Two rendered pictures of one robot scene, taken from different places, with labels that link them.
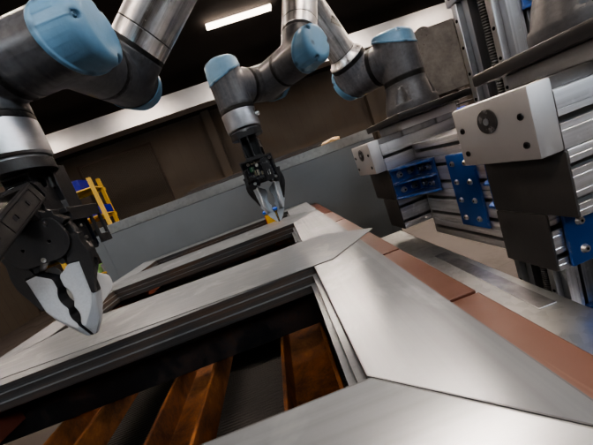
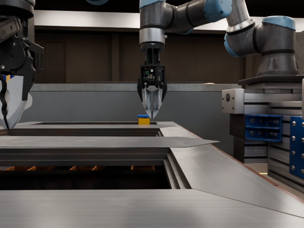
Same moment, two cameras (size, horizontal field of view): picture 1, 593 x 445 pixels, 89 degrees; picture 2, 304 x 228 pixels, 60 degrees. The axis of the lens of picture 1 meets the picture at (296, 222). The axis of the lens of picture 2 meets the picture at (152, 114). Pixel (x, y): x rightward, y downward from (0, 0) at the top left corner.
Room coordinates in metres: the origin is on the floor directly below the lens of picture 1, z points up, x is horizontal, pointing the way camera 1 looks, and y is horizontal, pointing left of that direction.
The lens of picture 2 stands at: (-0.09, 0.03, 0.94)
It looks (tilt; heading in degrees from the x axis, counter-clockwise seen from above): 2 degrees down; 0
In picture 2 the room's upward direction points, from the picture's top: straight up
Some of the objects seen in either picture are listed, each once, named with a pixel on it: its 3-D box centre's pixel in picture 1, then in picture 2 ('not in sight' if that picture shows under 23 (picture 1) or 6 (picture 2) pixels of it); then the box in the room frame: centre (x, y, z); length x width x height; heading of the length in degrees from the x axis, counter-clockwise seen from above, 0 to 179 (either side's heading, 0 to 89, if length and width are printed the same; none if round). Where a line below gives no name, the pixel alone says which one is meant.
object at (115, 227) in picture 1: (239, 183); (126, 90); (1.64, 0.21, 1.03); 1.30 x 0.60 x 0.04; 91
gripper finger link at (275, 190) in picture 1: (279, 200); (157, 102); (0.69, 0.02, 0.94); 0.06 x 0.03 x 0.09; 2
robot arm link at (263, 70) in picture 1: (268, 80); (180, 19); (0.75, -0.05, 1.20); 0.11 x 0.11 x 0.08; 41
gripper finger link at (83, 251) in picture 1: (73, 259); (19, 74); (0.35, 0.25, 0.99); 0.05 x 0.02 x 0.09; 91
